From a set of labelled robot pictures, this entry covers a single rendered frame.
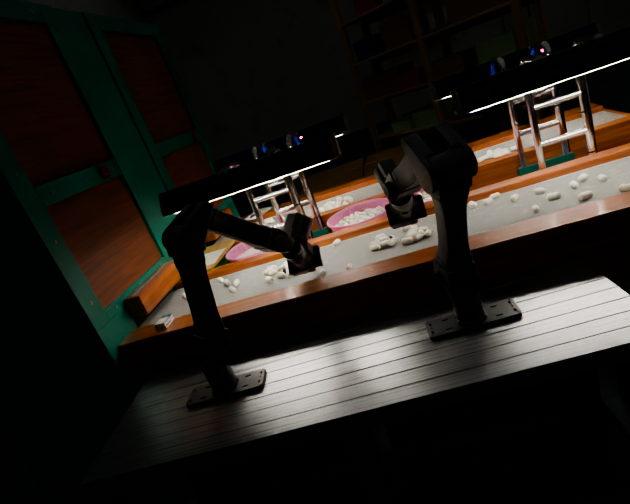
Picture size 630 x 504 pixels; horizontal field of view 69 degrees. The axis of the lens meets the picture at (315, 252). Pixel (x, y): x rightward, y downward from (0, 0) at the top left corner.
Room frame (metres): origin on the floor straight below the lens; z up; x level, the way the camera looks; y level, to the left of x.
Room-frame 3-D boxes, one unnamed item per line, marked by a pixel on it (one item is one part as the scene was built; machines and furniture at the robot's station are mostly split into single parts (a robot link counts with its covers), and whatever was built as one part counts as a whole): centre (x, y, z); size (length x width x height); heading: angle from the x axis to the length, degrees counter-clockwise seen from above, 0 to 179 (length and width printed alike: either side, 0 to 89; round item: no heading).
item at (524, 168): (1.71, -0.95, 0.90); 0.20 x 0.19 x 0.45; 76
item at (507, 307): (0.88, -0.27, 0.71); 0.20 x 0.07 x 0.08; 80
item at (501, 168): (1.81, -0.41, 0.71); 1.81 x 0.06 x 0.11; 76
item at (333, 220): (1.69, -0.21, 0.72); 0.27 x 0.27 x 0.10
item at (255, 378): (0.98, 0.32, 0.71); 0.20 x 0.07 x 0.08; 80
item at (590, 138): (1.32, -0.85, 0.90); 0.20 x 0.19 x 0.45; 76
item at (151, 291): (1.54, 0.56, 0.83); 0.30 x 0.06 x 0.07; 166
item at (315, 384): (1.18, -0.02, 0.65); 1.20 x 0.90 x 0.04; 80
